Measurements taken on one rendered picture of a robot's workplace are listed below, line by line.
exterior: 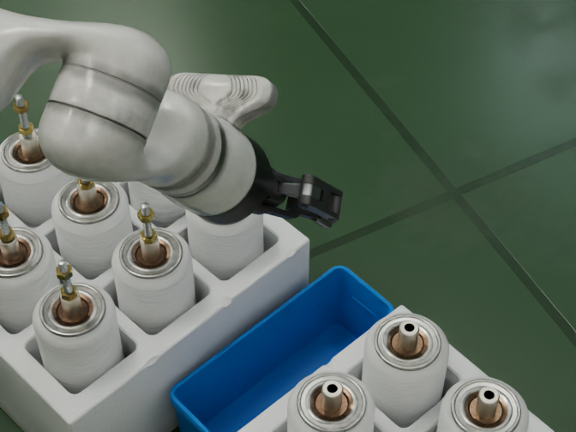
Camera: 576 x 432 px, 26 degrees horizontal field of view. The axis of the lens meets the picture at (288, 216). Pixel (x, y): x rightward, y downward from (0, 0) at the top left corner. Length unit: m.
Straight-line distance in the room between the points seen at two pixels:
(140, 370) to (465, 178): 0.67
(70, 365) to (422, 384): 0.40
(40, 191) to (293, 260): 0.33
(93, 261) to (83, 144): 0.78
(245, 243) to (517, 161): 0.57
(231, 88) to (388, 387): 0.54
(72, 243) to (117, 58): 0.77
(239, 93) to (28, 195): 0.70
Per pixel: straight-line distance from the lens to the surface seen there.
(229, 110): 0.97
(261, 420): 1.44
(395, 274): 1.80
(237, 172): 0.94
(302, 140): 1.96
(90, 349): 1.45
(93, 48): 0.81
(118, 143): 0.81
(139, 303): 1.50
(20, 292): 1.51
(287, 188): 1.01
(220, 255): 1.55
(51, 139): 0.81
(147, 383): 1.52
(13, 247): 1.50
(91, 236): 1.54
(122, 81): 0.81
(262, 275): 1.56
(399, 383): 1.41
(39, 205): 1.64
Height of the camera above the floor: 1.42
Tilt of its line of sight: 50 degrees down
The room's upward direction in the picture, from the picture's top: straight up
